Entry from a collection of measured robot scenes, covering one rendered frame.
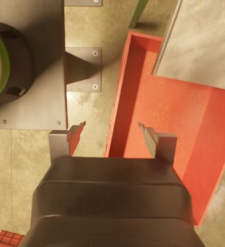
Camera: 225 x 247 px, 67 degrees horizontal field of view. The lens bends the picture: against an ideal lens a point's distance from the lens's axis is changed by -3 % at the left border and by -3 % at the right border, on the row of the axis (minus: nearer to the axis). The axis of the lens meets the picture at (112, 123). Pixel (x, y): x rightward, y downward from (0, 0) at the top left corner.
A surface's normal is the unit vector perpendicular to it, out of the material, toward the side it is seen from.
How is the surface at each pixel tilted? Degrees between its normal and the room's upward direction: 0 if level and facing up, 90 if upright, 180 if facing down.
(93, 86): 0
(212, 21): 30
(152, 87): 0
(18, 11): 0
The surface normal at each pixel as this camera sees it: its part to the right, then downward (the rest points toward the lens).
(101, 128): 0.00, 0.28
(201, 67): -0.08, 0.72
